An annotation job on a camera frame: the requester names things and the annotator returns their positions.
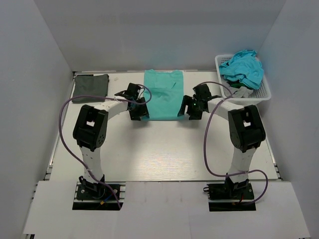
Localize folded dark green t shirt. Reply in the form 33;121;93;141
72;74;109;97

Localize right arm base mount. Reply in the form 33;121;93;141
203;183;256;212

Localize green cloth in basket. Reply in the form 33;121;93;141
228;81;246;89

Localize teal t shirt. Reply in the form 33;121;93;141
143;70;184;121

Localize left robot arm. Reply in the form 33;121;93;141
73;97;149;199

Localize light blue t shirt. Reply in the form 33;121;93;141
219;50;264;90

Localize white plastic basket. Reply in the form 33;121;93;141
215;54;272;106

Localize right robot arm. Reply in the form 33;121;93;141
177;96;266;200

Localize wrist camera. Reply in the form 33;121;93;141
193;84;220;101
115;83;144;101

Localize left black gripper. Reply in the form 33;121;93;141
129;97;150;121

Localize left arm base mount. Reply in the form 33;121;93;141
72;182;120;211

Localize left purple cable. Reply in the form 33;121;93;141
59;84;153;210

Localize grey cloth in basket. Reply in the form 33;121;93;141
222;81;253;98

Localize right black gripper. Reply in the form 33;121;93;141
177;95;203;120

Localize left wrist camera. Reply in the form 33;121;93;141
115;83;144;101

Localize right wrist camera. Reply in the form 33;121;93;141
193;84;220;101

